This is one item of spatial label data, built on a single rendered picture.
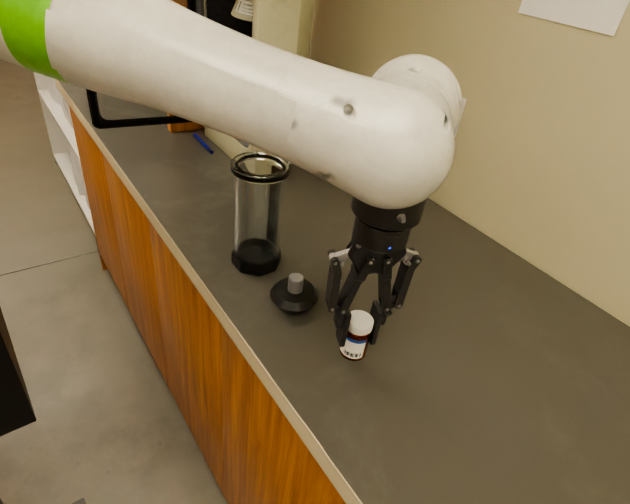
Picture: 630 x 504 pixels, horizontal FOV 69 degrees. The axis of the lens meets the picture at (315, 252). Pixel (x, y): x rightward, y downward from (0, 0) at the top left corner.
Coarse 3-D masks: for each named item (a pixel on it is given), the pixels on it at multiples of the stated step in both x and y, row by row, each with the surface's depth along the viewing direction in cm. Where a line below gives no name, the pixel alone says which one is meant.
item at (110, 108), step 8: (176, 0) 120; (184, 0) 121; (104, 96) 125; (88, 104) 125; (104, 104) 126; (112, 104) 127; (120, 104) 128; (128, 104) 129; (136, 104) 130; (104, 112) 128; (112, 112) 129; (120, 112) 130; (128, 112) 131; (136, 112) 132; (144, 112) 133; (152, 112) 134; (160, 112) 135
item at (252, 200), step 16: (240, 160) 85; (256, 160) 88; (272, 160) 87; (256, 176) 80; (272, 176) 80; (240, 192) 84; (256, 192) 82; (272, 192) 83; (240, 208) 86; (256, 208) 84; (272, 208) 85; (240, 224) 88; (256, 224) 86; (272, 224) 88; (240, 240) 90; (256, 240) 88; (272, 240) 90; (240, 256) 92; (256, 256) 91; (272, 256) 93
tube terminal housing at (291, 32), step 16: (256, 0) 102; (272, 0) 103; (288, 0) 105; (304, 0) 110; (256, 16) 104; (272, 16) 105; (288, 16) 107; (304, 16) 114; (256, 32) 105; (272, 32) 107; (288, 32) 109; (304, 32) 118; (288, 48) 111; (304, 48) 122; (208, 128) 143; (224, 144) 136; (240, 144) 127
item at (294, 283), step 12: (300, 276) 84; (276, 288) 85; (288, 288) 85; (300, 288) 84; (312, 288) 87; (276, 300) 84; (288, 300) 83; (300, 300) 84; (312, 300) 85; (288, 312) 85; (300, 312) 85
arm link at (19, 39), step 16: (0, 0) 39; (16, 0) 38; (32, 0) 38; (48, 0) 38; (0, 16) 39; (16, 16) 39; (32, 16) 39; (0, 32) 40; (16, 32) 40; (32, 32) 39; (0, 48) 42; (16, 48) 41; (32, 48) 40; (16, 64) 44; (32, 64) 42; (48, 64) 41; (64, 80) 44
